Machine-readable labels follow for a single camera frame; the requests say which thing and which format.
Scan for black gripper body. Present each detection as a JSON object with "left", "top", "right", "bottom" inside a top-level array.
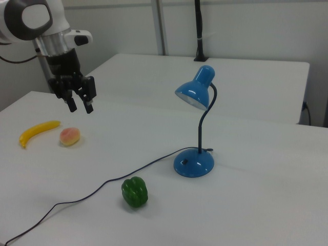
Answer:
[{"left": 44, "top": 48, "right": 84, "bottom": 80}]

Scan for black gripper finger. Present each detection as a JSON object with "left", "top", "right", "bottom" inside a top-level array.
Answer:
[
  {"left": 48, "top": 75, "right": 78, "bottom": 113},
  {"left": 74, "top": 73, "right": 98, "bottom": 115}
]

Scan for blue desk lamp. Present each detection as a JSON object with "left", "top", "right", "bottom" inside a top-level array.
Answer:
[{"left": 173, "top": 65, "right": 216, "bottom": 178}]

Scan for pink yellow peach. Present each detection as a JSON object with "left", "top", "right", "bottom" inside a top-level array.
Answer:
[{"left": 59, "top": 127, "right": 81, "bottom": 147}]

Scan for yellow banana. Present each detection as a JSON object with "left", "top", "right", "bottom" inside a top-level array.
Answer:
[{"left": 19, "top": 120, "right": 62, "bottom": 150}]

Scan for green bell pepper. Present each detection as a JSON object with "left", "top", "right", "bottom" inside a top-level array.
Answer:
[{"left": 121, "top": 176, "right": 149, "bottom": 209}]

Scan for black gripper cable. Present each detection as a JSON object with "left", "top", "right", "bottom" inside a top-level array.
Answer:
[{"left": 0, "top": 47, "right": 42, "bottom": 64}]

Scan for black lamp power cable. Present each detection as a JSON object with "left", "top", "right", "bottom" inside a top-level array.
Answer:
[{"left": 4, "top": 147, "right": 215, "bottom": 246}]

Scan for black camera pole with clamp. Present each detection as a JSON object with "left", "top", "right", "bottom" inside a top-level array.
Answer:
[{"left": 193, "top": 0, "right": 210, "bottom": 63}]

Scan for black wall cable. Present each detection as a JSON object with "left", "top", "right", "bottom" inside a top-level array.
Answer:
[{"left": 302, "top": 101, "right": 312, "bottom": 127}]

